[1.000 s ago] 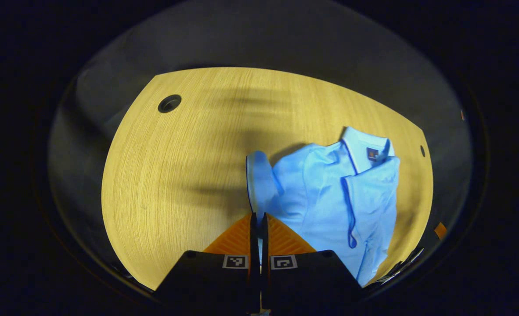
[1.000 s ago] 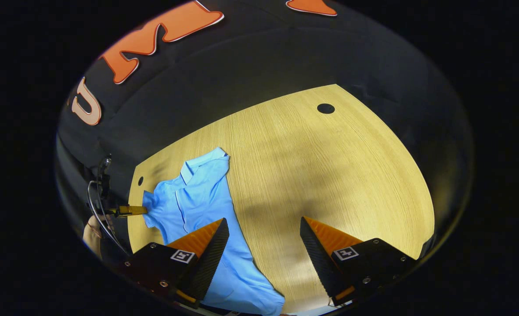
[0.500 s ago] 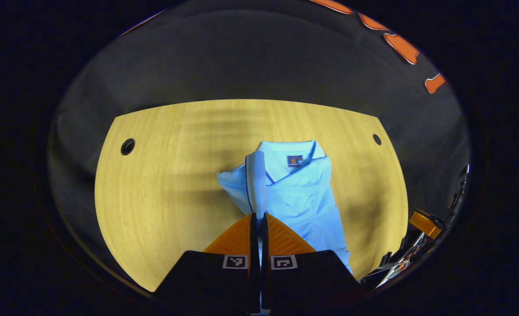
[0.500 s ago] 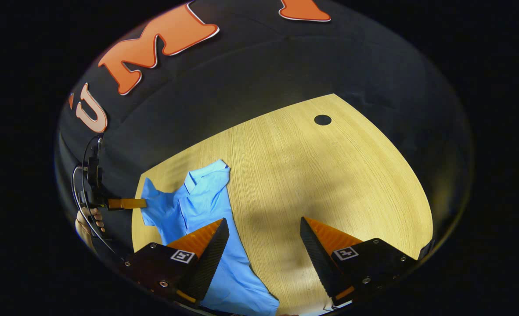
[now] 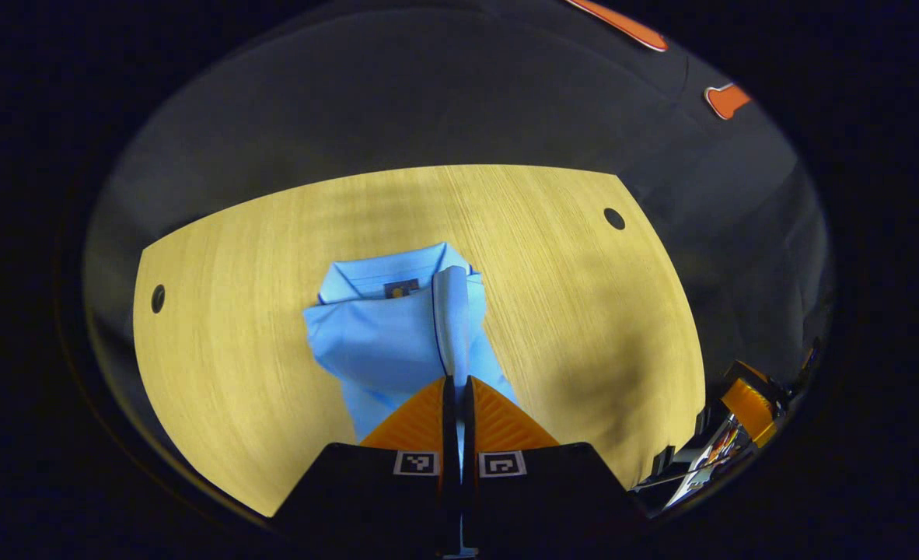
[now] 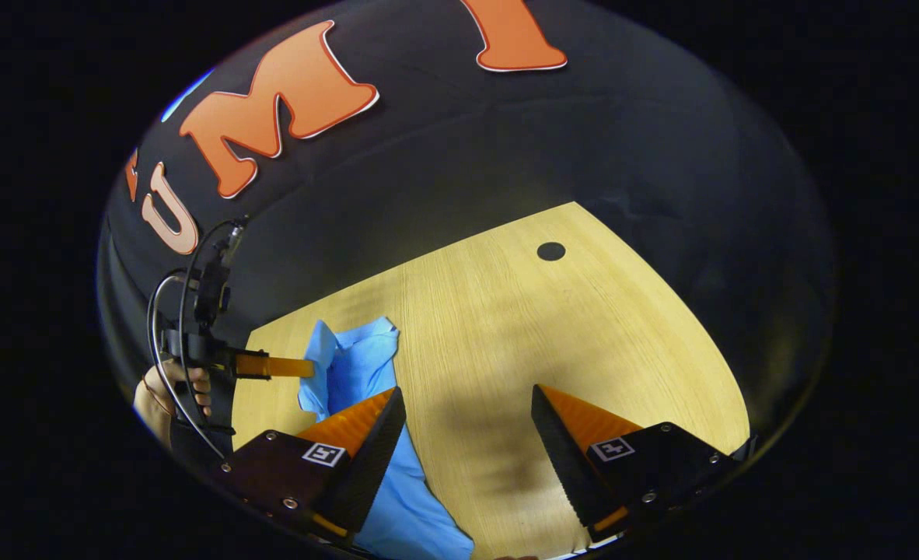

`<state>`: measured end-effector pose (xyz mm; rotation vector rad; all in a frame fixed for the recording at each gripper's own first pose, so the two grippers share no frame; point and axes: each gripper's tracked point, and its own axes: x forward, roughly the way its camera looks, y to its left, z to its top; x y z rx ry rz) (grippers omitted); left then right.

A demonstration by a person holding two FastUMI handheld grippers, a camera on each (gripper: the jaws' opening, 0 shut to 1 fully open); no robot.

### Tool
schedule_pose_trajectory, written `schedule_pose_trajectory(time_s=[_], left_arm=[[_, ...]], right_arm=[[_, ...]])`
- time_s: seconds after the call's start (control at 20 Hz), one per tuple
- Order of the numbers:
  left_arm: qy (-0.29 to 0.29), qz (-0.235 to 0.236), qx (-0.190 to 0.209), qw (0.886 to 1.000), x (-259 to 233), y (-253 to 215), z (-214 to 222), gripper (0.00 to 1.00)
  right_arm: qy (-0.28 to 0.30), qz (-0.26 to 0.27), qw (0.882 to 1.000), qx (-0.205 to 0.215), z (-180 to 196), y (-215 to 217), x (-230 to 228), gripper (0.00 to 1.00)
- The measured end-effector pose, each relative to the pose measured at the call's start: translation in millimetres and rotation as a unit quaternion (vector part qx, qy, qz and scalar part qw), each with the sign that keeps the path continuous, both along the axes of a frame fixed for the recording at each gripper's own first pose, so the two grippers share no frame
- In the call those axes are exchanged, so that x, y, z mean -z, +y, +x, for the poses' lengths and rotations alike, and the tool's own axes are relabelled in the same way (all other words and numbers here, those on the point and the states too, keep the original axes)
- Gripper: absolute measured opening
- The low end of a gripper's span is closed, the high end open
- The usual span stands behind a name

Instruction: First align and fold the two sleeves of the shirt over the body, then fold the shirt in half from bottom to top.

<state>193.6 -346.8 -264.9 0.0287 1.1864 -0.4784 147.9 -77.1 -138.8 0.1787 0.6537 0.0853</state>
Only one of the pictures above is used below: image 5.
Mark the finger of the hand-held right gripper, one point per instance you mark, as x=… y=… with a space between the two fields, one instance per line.
x=749 y=404

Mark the light blue T-shirt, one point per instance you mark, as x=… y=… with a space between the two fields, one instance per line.
x=382 y=342

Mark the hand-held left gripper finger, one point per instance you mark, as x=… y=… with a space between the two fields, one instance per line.
x=449 y=435
x=469 y=435

